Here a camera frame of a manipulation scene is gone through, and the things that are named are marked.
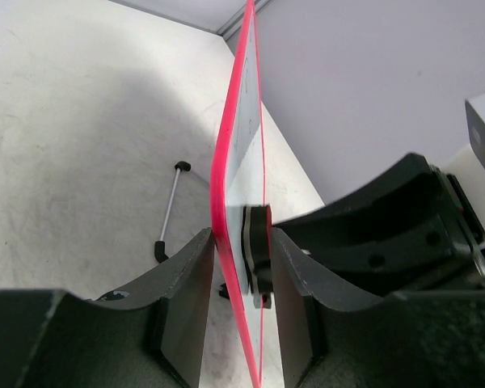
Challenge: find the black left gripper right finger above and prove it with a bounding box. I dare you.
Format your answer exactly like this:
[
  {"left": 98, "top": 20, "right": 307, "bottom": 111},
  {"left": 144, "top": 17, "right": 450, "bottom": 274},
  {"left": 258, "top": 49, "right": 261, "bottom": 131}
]
[{"left": 271, "top": 229, "right": 485, "bottom": 387}]

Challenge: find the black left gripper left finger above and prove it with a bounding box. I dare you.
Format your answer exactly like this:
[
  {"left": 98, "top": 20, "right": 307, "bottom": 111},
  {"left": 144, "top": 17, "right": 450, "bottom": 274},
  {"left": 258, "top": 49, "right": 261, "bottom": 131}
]
[{"left": 0, "top": 229, "right": 214, "bottom": 387}]

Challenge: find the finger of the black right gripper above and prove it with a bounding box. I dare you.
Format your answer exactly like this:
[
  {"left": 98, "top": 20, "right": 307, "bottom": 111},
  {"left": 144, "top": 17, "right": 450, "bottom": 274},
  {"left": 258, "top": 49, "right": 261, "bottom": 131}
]
[{"left": 277, "top": 154, "right": 485, "bottom": 291}]

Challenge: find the pink framed whiteboard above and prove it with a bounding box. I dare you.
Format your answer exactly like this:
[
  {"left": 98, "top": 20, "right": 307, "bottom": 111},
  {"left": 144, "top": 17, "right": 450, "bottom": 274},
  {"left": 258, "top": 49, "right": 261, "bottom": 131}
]
[{"left": 210, "top": 1, "right": 268, "bottom": 387}]

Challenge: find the whiteboard wire stand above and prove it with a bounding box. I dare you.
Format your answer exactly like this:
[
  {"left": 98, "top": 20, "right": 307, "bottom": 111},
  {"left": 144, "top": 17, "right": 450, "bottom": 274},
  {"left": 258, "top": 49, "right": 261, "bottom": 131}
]
[{"left": 154, "top": 161, "right": 192, "bottom": 264}]

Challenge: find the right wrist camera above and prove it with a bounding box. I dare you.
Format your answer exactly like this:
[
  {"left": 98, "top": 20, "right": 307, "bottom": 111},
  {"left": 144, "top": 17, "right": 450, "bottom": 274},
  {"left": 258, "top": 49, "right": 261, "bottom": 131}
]
[{"left": 445, "top": 92, "right": 485, "bottom": 247}]

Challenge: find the right aluminium frame post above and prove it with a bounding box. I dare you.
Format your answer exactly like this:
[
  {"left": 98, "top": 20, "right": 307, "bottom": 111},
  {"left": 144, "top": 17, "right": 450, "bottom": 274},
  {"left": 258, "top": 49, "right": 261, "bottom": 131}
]
[{"left": 217, "top": 0, "right": 272, "bottom": 40}]

